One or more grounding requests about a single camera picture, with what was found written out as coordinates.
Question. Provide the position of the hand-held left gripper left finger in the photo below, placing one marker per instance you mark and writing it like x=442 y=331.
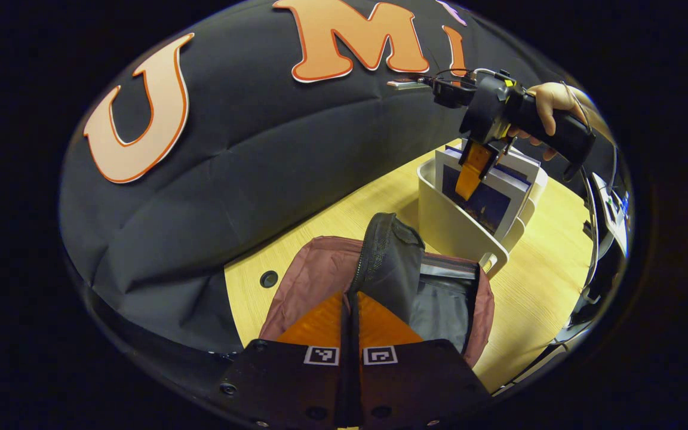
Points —
x=296 y=388

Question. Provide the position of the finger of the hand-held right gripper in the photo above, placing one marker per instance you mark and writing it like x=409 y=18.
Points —
x=472 y=170
x=498 y=156

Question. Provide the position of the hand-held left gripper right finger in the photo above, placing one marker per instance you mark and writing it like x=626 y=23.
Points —
x=415 y=388

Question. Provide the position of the blue cover book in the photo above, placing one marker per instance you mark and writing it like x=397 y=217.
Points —
x=487 y=206

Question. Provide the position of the white bookshelf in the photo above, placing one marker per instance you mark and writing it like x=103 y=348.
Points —
x=451 y=221

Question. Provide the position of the maroon schoolbag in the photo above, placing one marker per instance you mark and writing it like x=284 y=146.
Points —
x=320 y=269

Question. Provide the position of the white electronic device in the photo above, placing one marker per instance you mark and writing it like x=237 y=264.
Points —
x=610 y=209

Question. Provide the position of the grey equipment stand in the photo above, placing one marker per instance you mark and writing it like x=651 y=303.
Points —
x=589 y=298

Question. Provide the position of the black backdrop cloth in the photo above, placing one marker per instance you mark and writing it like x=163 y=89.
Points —
x=248 y=155

